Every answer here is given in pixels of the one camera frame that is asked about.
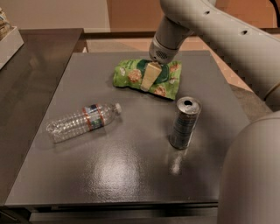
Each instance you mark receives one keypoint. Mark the green rice chip bag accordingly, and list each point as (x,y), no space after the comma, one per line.
(130,73)

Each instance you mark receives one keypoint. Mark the dark side counter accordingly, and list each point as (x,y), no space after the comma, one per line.
(27,84)

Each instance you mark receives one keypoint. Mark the white box on counter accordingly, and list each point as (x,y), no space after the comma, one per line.
(9,45)

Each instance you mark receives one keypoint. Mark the clear plastic water bottle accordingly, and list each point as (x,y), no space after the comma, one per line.
(87,119)

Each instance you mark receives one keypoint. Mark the silver aluminium drink can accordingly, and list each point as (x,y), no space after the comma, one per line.
(187,114)

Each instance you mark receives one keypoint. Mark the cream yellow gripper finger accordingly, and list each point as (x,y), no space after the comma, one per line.
(152,71)

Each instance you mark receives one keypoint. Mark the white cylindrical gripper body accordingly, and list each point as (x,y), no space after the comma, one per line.
(159,53)

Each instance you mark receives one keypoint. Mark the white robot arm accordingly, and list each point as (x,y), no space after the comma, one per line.
(250,179)

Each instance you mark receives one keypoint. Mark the grey metal table cabinet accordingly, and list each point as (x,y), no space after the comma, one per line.
(130,163)

